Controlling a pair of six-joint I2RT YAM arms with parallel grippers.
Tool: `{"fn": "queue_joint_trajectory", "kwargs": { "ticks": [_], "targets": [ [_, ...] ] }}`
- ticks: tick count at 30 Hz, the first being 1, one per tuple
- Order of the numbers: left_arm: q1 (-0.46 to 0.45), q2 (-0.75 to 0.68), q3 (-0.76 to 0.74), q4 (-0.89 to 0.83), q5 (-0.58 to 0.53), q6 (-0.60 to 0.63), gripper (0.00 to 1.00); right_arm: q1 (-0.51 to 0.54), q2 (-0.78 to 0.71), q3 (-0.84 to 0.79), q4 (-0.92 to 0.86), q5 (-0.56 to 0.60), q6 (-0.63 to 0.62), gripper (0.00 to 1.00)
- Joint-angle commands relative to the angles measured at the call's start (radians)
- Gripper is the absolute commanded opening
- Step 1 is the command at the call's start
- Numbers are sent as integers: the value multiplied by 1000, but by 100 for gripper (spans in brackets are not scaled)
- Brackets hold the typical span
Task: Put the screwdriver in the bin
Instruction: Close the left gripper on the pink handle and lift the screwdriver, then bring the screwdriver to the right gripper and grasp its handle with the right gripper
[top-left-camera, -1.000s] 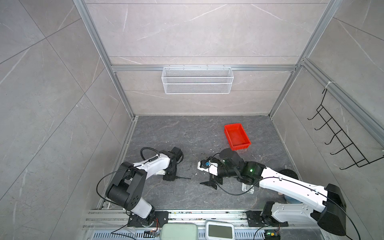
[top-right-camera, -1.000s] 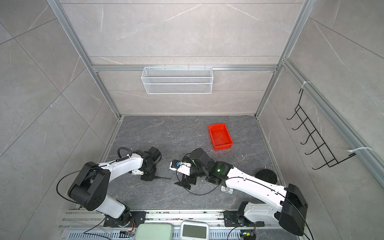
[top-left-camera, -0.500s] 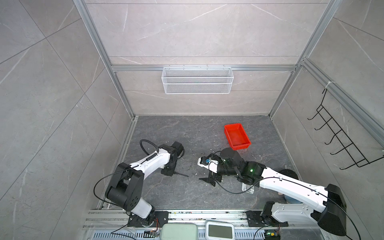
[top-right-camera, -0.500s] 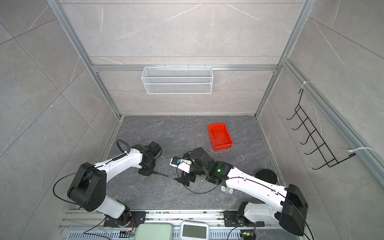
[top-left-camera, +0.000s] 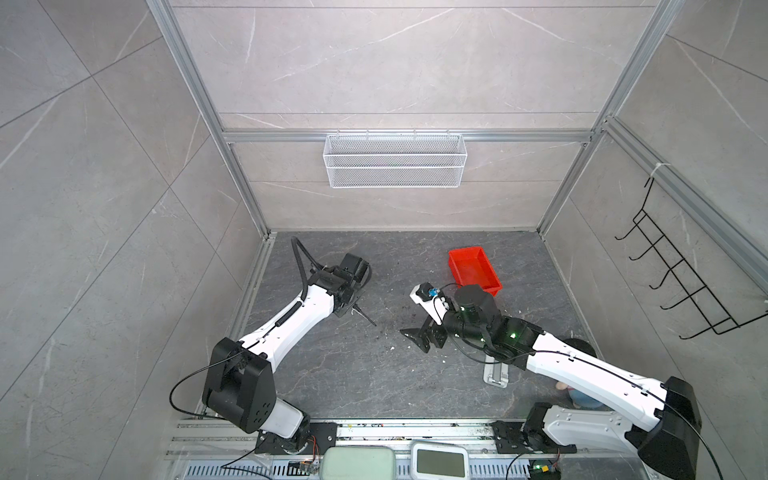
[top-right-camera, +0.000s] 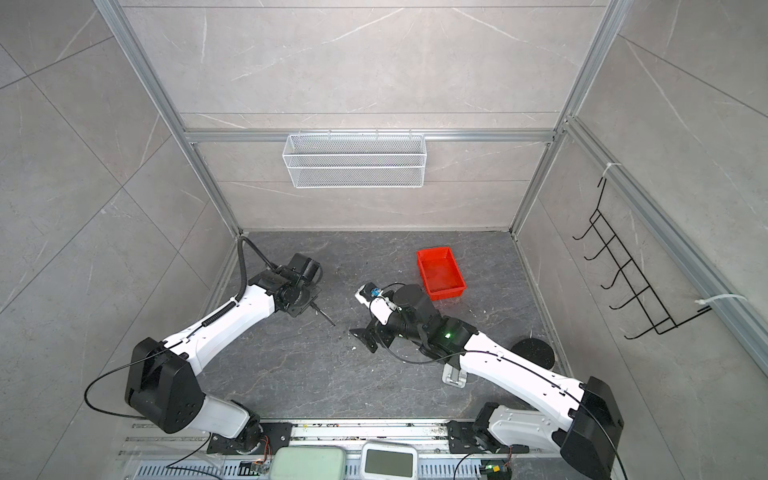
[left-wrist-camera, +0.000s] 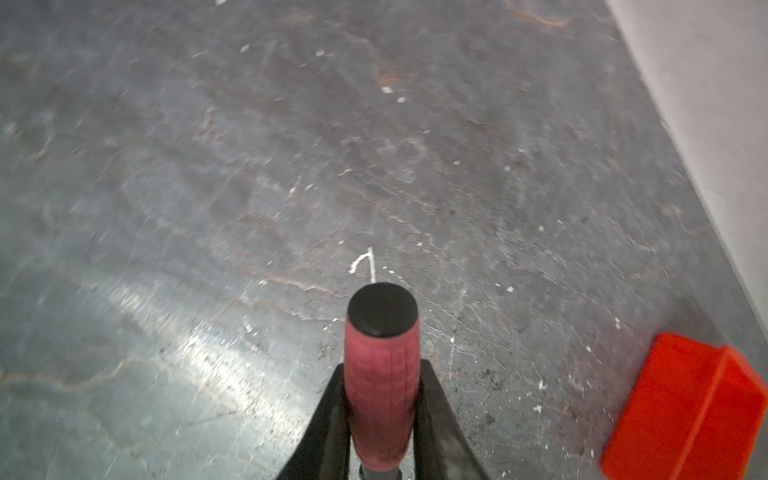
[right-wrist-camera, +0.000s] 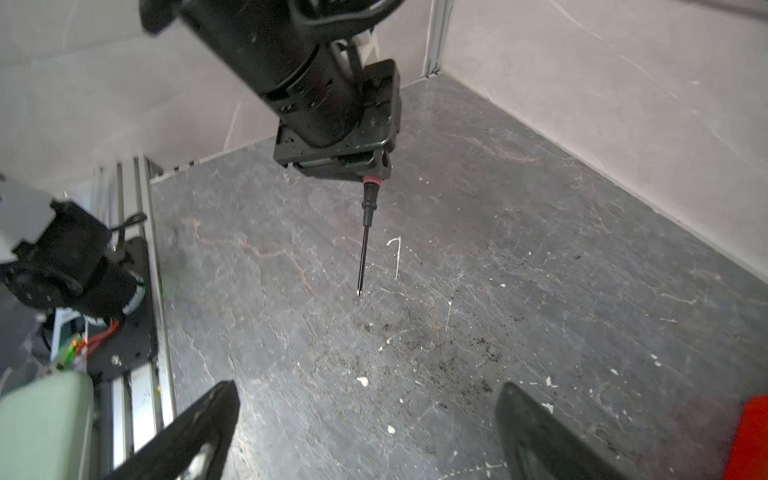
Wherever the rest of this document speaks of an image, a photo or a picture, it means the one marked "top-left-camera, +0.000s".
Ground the red handled screwdriver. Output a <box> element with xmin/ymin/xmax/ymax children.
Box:
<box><xmin>352</xmin><ymin>303</ymin><xmax>377</xmax><ymax>327</ymax></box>

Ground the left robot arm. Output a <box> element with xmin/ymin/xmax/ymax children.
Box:
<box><xmin>202</xmin><ymin>253</ymin><xmax>372</xmax><ymax>450</ymax></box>

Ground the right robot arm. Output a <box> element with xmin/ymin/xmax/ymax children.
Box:
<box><xmin>402</xmin><ymin>282</ymin><xmax>702</xmax><ymax>479</ymax></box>

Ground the red plastic bin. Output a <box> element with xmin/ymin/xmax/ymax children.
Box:
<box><xmin>448</xmin><ymin>246</ymin><xmax>503</xmax><ymax>296</ymax></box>

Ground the clear plastic holder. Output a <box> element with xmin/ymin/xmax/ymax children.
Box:
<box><xmin>483</xmin><ymin>355</ymin><xmax>509</xmax><ymax>389</ymax></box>

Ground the white display device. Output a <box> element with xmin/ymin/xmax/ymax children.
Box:
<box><xmin>410</xmin><ymin>441</ymin><xmax>470</xmax><ymax>480</ymax></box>

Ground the small plush doll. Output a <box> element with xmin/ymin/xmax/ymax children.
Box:
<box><xmin>555</xmin><ymin>382</ymin><xmax>604</xmax><ymax>410</ymax></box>

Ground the pale green box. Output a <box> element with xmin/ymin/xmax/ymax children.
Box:
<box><xmin>319</xmin><ymin>446</ymin><xmax>397</xmax><ymax>480</ymax></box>

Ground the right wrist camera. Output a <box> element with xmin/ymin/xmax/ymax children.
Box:
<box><xmin>409</xmin><ymin>282</ymin><xmax>450</xmax><ymax>325</ymax></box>

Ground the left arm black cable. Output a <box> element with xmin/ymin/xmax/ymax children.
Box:
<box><xmin>290</xmin><ymin>236</ymin><xmax>325</xmax><ymax>301</ymax></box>

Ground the white wire mesh basket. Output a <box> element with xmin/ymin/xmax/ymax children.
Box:
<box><xmin>323</xmin><ymin>133</ymin><xmax>468</xmax><ymax>189</ymax></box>

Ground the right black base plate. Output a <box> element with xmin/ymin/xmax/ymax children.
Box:
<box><xmin>489</xmin><ymin>420</ymin><xmax>577</xmax><ymax>454</ymax></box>

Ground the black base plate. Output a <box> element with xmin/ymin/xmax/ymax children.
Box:
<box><xmin>256</xmin><ymin>421</ymin><xmax>338</xmax><ymax>455</ymax></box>
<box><xmin>489</xmin><ymin>420</ymin><xmax>577</xmax><ymax>454</ymax></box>

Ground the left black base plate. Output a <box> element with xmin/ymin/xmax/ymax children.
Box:
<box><xmin>256</xmin><ymin>421</ymin><xmax>338</xmax><ymax>455</ymax></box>

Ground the black wire hook rack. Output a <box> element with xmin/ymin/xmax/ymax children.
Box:
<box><xmin>614</xmin><ymin>178</ymin><xmax>767</xmax><ymax>341</ymax></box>

